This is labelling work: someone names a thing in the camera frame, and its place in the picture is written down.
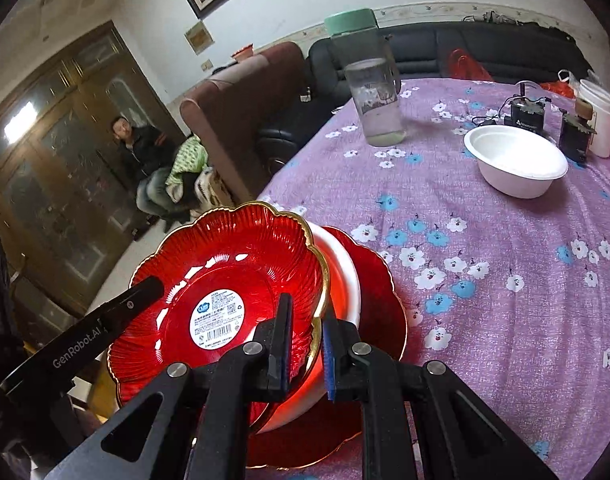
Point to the green striped cloth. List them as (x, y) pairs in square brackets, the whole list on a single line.
[(190, 158)]

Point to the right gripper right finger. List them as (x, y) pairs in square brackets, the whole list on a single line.
[(423, 422)]

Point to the black leather sofa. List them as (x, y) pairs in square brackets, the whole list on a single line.
[(508, 52)]

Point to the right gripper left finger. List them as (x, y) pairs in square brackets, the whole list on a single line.
[(191, 423)]

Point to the white disposable bowl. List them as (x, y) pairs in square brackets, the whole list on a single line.
[(330, 329)]

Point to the black motor with brown roll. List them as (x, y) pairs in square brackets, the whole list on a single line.
[(576, 133)]

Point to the seated person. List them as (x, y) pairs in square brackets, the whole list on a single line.
[(147, 155)]

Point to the red plastic bag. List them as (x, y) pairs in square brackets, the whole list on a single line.
[(463, 66)]

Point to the purple floral tablecloth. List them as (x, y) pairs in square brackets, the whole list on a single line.
[(514, 295)]

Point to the small white bowl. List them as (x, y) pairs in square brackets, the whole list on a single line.
[(514, 161)]

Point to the red glass flower bowl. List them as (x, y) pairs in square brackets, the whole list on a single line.
[(224, 274)]

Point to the white plastic jar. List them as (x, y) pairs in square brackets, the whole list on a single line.
[(599, 99)]

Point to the black motor device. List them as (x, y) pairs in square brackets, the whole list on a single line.
[(525, 112)]

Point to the red flower plate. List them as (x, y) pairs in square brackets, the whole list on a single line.
[(362, 291)]

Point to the brown armchair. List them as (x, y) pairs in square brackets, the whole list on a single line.
[(227, 110)]

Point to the clear bottle green lid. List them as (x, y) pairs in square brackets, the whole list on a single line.
[(371, 72)]

